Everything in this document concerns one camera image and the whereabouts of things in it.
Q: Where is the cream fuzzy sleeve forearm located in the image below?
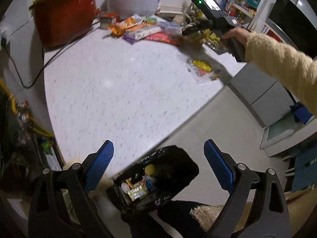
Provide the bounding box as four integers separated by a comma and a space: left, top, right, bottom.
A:
245, 33, 316, 115

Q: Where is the yellow wrapper on counter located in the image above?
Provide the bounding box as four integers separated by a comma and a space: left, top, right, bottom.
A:
191, 60, 213, 73

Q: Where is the black power cable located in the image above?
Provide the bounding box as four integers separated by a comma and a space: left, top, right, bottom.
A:
0, 19, 101, 89

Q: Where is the orange snack wrapper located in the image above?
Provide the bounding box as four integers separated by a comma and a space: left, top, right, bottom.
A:
109, 14, 143, 36

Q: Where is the black microwave oven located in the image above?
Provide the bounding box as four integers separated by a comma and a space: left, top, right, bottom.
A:
268, 0, 316, 58

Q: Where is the person's right hand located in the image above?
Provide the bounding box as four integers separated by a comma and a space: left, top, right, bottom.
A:
221, 27, 251, 45

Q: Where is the red clay slow cooker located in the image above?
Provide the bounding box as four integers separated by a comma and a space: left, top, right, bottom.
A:
29, 0, 97, 48

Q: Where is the red snack wrapper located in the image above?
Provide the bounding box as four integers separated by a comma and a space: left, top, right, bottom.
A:
146, 32, 182, 46

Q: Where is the black trash bin with bag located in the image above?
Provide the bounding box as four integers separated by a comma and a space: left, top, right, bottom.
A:
106, 145, 199, 214

